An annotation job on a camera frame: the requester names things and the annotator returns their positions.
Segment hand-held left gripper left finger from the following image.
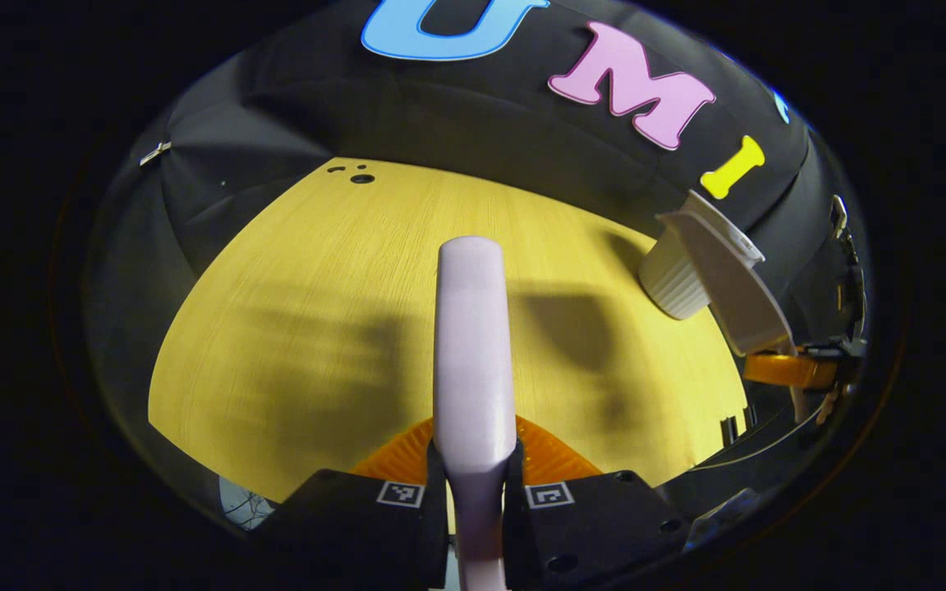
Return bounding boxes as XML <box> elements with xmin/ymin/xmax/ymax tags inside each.
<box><xmin>255</xmin><ymin>417</ymin><xmax>449</xmax><ymax>591</ymax></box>

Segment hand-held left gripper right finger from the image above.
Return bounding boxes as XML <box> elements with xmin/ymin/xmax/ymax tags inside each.
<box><xmin>506</xmin><ymin>415</ymin><xmax>691</xmax><ymax>591</ymax></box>

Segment white plastic dustpan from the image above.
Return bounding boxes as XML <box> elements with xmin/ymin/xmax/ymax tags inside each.
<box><xmin>655</xmin><ymin>190</ymin><xmax>796</xmax><ymax>357</ymax></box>

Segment white ribbed garbage bin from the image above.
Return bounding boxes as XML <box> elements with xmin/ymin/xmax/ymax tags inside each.
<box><xmin>637</xmin><ymin>190</ymin><xmax>767</xmax><ymax>321</ymax></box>

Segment small white broom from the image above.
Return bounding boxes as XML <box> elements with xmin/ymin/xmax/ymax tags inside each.
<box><xmin>432</xmin><ymin>236</ymin><xmax>519</xmax><ymax>591</ymax></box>

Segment black backdrop cloth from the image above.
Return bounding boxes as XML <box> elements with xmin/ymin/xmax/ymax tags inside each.
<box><xmin>83</xmin><ymin>0</ymin><xmax>860</xmax><ymax>329</ymax></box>

